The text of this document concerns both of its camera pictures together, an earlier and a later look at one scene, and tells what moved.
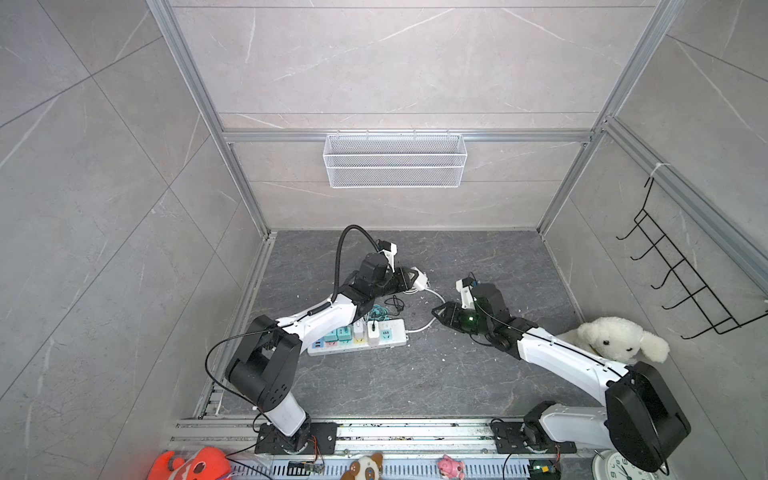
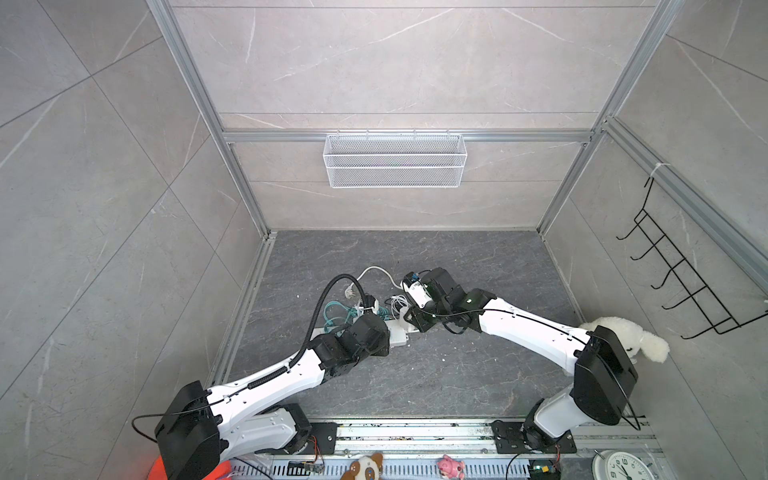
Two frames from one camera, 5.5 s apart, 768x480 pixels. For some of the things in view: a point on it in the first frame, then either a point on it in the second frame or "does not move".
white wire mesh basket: [394, 160] does not move
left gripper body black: [393, 282] to [382, 347]
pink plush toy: [451, 468] does not move
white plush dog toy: [620, 339] does not move
